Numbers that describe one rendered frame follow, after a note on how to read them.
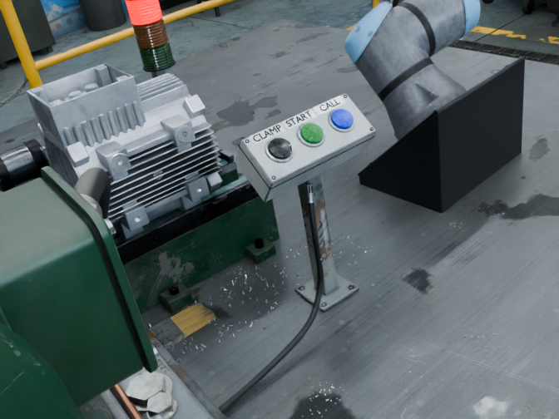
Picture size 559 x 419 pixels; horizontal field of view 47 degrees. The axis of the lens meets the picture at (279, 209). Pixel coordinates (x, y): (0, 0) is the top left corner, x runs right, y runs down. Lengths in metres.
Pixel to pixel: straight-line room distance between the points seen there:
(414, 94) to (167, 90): 0.45
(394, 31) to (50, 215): 1.03
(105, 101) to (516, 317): 0.62
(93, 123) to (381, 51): 0.55
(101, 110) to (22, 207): 0.66
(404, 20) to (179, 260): 0.59
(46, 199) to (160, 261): 0.75
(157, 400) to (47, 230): 0.16
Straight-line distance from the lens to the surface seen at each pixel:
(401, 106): 1.20
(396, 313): 0.93
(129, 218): 0.92
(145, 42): 1.28
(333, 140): 0.83
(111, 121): 0.91
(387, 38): 1.21
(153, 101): 0.95
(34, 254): 0.22
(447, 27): 1.28
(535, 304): 0.95
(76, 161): 0.88
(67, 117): 0.89
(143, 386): 0.37
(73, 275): 0.23
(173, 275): 1.02
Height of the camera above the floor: 1.42
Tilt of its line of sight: 31 degrees down
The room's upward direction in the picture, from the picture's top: 11 degrees counter-clockwise
